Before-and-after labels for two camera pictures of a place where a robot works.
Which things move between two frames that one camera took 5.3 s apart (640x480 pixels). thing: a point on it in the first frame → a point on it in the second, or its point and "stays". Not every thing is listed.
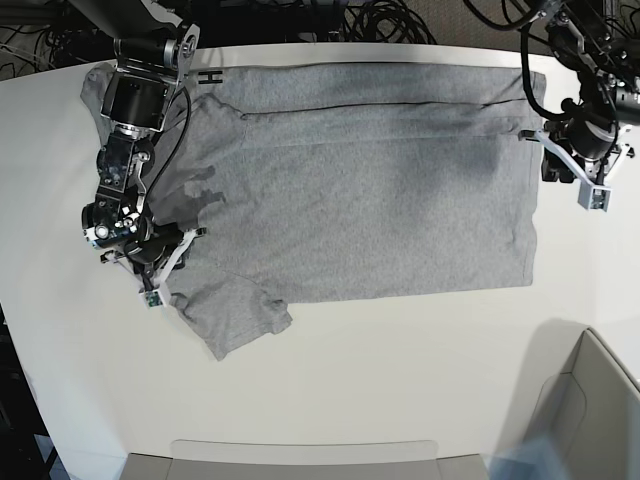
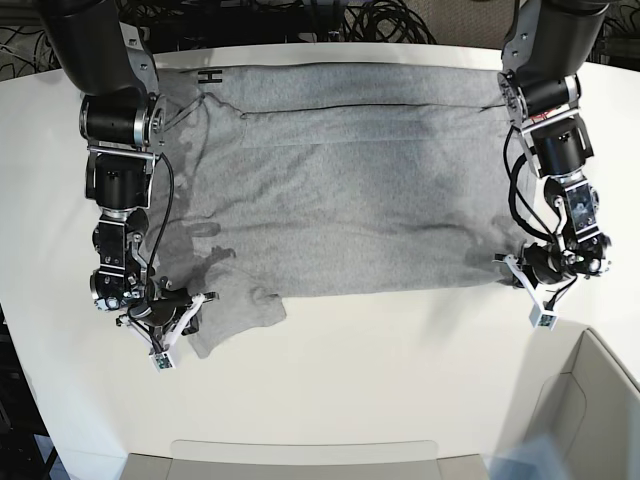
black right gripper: [155, 241] → [163, 311]
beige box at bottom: [235, 459] stays
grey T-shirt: [310, 180] stays
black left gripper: [591, 133] → [544, 264]
